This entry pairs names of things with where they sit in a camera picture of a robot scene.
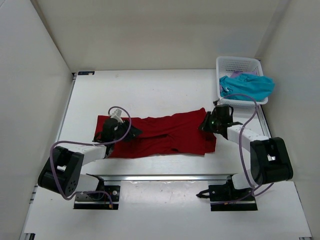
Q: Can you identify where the white plastic basket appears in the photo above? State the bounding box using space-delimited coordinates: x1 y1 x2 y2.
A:
216 56 275 108

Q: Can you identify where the red t shirt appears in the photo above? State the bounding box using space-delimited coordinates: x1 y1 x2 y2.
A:
94 108 217 159

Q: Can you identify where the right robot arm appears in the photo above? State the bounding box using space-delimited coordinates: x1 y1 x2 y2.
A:
196 104 294 205

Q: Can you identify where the purple cable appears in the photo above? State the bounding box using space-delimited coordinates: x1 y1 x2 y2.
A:
49 105 132 210
211 93 276 206

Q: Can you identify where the purple t shirt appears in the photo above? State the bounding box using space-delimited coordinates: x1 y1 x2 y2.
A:
230 70 257 78

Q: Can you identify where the aluminium table edge rail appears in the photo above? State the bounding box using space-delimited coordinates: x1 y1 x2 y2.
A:
96 174 230 182

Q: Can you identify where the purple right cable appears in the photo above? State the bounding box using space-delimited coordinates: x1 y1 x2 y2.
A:
211 93 276 206

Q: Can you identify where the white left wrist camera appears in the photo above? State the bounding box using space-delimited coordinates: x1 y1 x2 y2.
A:
109 108 124 124

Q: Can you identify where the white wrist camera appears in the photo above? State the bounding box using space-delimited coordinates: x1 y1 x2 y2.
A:
213 99 222 107
109 108 124 124

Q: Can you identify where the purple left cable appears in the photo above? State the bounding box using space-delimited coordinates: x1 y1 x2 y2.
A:
49 105 132 210

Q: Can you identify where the dark label sticker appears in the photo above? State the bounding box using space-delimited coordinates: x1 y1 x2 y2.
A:
77 71 95 76

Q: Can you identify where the teal t shirt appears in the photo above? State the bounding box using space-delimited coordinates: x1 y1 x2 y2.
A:
219 74 275 102

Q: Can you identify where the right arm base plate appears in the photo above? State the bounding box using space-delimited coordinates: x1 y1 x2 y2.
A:
196 179 258 212

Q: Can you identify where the right side aluminium rail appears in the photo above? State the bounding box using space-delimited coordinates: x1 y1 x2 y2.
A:
254 103 286 181

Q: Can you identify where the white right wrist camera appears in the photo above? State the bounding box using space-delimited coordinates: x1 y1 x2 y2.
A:
213 99 222 107

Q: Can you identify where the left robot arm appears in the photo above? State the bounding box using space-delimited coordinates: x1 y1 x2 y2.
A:
37 117 143 201

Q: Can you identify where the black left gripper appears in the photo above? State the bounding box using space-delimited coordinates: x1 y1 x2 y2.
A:
111 118 143 143

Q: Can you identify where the left side aluminium rail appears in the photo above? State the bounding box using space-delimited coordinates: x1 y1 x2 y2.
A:
18 71 77 240

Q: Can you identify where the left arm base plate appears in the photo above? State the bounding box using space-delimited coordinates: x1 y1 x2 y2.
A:
73 185 121 210

